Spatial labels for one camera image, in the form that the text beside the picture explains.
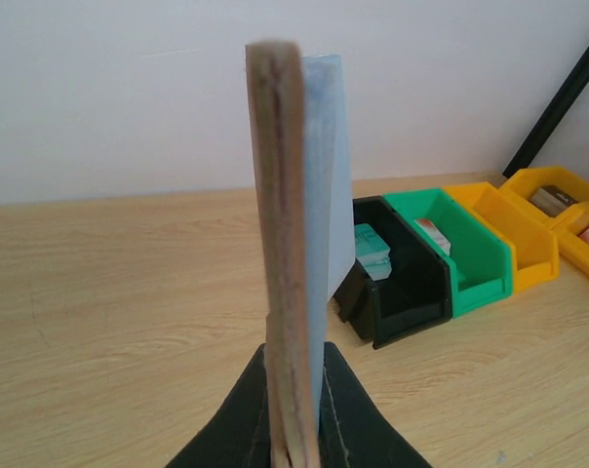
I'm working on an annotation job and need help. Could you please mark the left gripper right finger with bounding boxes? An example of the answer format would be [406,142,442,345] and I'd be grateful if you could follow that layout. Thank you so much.
[320,341,430,468]

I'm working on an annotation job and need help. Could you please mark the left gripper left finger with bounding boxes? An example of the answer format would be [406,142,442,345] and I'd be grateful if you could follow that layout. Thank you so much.
[168,346,271,468]

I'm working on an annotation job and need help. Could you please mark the teal card holders stack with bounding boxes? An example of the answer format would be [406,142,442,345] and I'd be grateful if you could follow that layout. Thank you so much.
[354,223,392,281]

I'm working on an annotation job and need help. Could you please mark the red white card holders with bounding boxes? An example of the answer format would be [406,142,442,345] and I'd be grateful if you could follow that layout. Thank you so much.
[414,218,452,255]

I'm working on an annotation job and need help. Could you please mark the yellow bin with red cards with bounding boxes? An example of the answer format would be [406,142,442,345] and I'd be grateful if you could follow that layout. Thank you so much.
[553,202,589,277]

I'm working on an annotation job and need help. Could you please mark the black card stack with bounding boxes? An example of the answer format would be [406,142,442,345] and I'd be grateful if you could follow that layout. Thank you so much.
[529,185,578,217]

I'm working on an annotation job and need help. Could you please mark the yellow bin with black cards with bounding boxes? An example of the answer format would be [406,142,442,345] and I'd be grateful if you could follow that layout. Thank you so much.
[499,166,589,229]

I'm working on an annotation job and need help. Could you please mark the black storage bin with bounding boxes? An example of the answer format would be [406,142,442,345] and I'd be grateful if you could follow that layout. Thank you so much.
[334,196,452,349]

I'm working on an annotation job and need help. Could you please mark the green storage bin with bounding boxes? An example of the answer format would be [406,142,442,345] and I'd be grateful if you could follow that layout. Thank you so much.
[383,188,513,318]

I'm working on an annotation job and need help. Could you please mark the small yellow storage bin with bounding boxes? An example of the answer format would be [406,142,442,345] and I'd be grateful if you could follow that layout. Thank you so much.
[443,182,560,293]

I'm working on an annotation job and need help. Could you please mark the right black frame post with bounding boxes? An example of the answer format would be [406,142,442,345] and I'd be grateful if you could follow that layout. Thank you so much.
[502,45,589,178]

